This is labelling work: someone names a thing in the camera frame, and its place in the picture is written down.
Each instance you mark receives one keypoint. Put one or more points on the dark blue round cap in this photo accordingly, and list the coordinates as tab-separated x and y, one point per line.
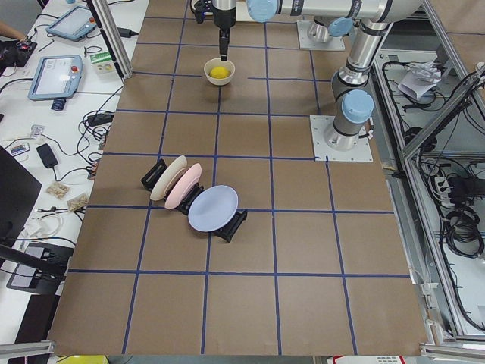
58	104

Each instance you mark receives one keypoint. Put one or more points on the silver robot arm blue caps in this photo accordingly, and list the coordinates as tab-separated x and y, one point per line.
354	105

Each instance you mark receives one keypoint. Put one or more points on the black monitor stand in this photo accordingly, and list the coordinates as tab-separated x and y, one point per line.
41	267

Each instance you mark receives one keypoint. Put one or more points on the black dish rack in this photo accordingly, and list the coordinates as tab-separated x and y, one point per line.
226	232

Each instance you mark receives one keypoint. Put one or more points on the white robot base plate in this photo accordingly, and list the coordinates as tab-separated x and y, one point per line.
331	146

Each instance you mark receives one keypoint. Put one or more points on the green white small box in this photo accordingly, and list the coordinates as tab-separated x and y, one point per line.
102	63

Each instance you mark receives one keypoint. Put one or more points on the near teach pendant tablet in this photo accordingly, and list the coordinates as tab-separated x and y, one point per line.
56	77

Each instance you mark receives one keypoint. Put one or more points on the yellow lemon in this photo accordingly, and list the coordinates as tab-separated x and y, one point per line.
219	72

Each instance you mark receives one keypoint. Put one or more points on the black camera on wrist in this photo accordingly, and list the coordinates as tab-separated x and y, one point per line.
201	9

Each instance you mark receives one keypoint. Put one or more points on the beige bowl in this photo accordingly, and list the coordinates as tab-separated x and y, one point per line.
217	62

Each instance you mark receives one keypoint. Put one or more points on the beige tray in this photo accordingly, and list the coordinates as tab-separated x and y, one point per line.
246	15

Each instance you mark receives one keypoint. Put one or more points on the beige plate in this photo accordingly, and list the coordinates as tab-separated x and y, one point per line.
168	178

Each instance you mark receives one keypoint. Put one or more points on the bag of nuts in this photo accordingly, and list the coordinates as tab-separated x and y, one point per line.
58	190
78	203

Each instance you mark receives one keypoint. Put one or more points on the pink plate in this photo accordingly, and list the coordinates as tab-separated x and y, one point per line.
183	186

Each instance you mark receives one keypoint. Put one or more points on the far teach pendant tablet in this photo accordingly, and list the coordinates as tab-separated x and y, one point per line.
73	25

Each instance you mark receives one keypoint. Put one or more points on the aluminium frame post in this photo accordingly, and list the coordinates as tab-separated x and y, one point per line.
105	22

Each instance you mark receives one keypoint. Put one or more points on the crumpled white paper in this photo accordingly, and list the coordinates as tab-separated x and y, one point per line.
420	78

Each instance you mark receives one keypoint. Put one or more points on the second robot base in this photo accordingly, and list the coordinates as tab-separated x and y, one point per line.
315	36

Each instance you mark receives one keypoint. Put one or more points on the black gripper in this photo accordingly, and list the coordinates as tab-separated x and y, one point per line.
223	18

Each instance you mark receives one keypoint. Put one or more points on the black power adapter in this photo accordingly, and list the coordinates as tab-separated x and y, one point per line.
47	156

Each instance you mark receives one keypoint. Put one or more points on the lavender blue plate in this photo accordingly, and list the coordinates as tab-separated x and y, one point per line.
213	208

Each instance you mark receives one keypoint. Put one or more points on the teach pendant tablet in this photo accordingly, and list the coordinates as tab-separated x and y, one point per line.
73	25
56	77

